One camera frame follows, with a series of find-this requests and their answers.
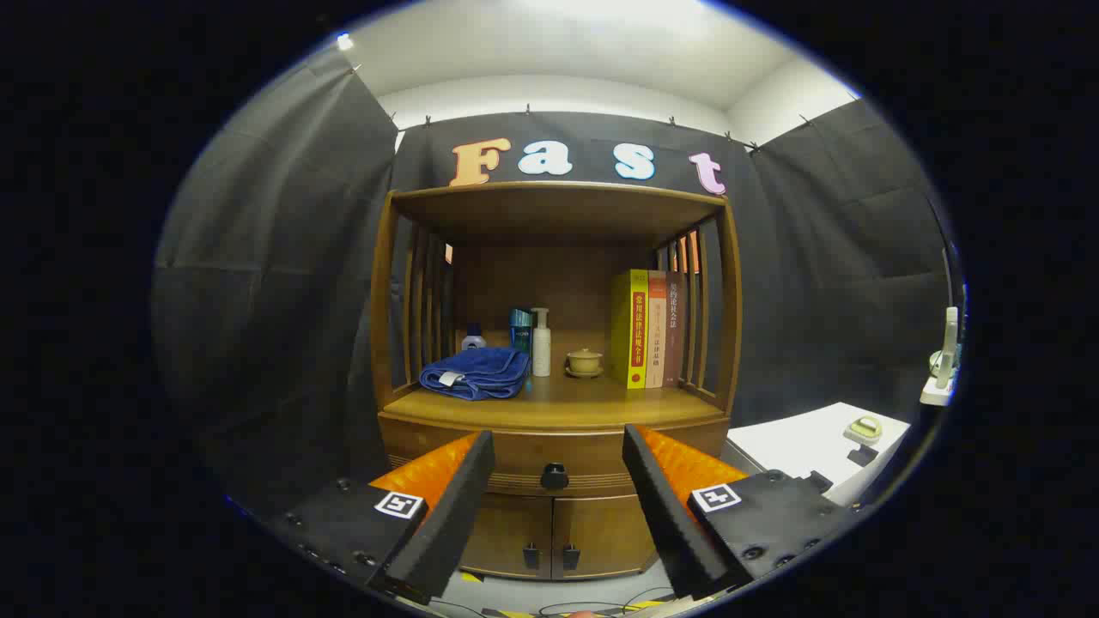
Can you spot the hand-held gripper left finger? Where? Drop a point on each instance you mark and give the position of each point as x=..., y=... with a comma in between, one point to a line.
x=451, y=515

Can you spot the yellow book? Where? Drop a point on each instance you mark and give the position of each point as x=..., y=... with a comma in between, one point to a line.
x=625, y=330

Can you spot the teal blue bottle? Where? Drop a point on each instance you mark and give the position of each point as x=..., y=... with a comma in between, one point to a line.
x=520, y=330

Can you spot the small black block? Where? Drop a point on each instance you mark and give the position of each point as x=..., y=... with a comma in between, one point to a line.
x=820, y=481
x=863, y=455

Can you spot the brown book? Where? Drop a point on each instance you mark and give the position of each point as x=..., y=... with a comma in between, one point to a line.
x=675, y=330

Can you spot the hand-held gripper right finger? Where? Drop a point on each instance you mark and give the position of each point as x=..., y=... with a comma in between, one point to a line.
x=665, y=515

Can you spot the green and white object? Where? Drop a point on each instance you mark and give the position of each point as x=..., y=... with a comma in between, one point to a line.
x=864, y=428

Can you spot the small bottle with blue cap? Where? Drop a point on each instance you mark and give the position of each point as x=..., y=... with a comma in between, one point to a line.
x=473, y=341

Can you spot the beige lidded teacup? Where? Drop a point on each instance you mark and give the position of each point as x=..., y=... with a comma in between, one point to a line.
x=585, y=362

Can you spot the white pump bottle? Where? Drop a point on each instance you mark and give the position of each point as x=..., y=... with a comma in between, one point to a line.
x=541, y=348

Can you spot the wooden cabinet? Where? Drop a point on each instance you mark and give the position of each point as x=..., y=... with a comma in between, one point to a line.
x=558, y=210

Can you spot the white side table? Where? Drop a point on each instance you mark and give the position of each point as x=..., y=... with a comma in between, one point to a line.
x=798, y=442

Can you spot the wooden drawer with black knob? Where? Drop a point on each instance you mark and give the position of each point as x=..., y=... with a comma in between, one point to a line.
x=558, y=446

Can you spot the wooden countertop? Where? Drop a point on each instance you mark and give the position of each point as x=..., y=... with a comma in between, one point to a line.
x=567, y=405

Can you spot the blue folded towel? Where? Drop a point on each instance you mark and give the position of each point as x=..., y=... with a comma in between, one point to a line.
x=481, y=371

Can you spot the wooden cabinet door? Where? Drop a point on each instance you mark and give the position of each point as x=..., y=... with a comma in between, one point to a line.
x=506, y=532
x=601, y=532

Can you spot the white device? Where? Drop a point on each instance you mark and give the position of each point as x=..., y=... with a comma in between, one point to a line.
x=944, y=360

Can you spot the orange and white book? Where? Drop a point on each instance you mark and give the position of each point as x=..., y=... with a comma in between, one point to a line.
x=656, y=330

